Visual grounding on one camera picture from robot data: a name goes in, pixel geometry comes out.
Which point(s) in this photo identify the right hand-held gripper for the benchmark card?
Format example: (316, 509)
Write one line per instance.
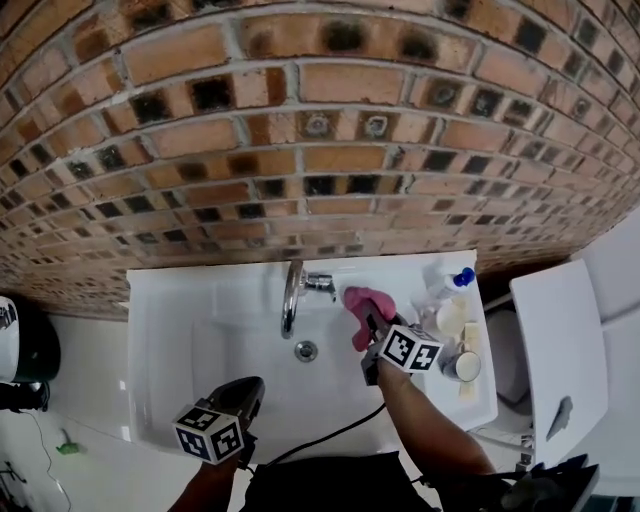
(407, 350)

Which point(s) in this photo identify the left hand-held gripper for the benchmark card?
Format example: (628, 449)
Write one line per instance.
(210, 430)

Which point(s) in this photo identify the pink cloth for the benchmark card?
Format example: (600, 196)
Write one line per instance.
(358, 300)

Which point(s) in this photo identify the chrome sink faucet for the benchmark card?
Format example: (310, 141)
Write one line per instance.
(289, 300)

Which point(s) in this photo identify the person's right forearm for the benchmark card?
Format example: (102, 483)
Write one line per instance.
(425, 425)

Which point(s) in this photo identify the person's left forearm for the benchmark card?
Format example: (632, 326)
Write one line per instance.
(210, 487)

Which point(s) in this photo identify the chrome sink drain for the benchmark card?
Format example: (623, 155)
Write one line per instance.
(306, 350)

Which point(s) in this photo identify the white ceramic sink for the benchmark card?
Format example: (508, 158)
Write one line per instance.
(170, 350)

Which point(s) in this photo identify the white bottle with blue cap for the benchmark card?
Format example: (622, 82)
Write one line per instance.
(452, 282)

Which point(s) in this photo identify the pale yellow soap bar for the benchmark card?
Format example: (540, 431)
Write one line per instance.
(472, 336)

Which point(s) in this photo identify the grey cup with white lid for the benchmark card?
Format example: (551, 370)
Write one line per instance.
(465, 366)

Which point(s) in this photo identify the person's black clothing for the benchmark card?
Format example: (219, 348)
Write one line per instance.
(340, 485)

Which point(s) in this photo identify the small green object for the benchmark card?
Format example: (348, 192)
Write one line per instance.
(67, 447)

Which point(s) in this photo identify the white toilet tank lid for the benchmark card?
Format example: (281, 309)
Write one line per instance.
(560, 340)

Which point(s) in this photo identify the white and dark green bin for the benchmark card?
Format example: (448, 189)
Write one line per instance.
(27, 345)

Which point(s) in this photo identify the small grey object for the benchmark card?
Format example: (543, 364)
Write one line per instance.
(560, 417)

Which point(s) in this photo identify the black bag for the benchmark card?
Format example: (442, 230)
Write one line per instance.
(550, 487)

